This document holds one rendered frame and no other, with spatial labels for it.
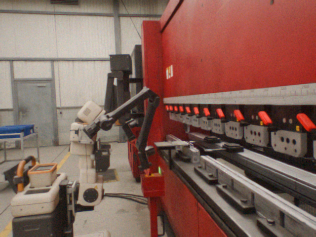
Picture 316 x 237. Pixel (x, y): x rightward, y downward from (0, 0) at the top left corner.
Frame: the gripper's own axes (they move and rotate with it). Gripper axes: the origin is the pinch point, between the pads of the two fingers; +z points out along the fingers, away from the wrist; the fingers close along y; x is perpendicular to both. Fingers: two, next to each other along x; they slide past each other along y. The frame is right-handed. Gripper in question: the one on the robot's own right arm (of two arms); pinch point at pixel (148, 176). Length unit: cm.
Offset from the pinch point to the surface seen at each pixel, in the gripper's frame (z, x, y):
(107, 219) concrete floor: 70, 114, -51
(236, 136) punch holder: -30, -79, 39
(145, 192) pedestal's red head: 9.2, -4.9, -5.3
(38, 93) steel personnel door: -153, 713, -213
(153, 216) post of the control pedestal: 31.9, 2.3, -4.4
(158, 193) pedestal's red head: 13.3, -5.1, 3.1
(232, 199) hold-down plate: -3, -81, 29
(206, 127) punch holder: -30, -38, 41
